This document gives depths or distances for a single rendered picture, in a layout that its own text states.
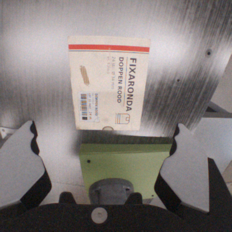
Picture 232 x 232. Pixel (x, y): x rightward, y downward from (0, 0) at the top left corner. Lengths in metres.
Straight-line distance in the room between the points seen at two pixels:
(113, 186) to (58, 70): 0.34
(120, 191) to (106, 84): 0.31
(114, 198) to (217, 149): 0.37
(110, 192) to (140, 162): 0.12
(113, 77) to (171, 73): 0.15
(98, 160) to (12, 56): 0.32
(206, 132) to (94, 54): 0.37
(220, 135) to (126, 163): 0.30
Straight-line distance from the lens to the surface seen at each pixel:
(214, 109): 0.58
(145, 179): 0.46
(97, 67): 0.21
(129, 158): 0.36
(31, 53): 0.33
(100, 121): 0.25
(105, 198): 0.41
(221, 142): 0.52
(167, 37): 0.31
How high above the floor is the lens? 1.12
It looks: 62 degrees down
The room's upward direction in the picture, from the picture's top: 176 degrees clockwise
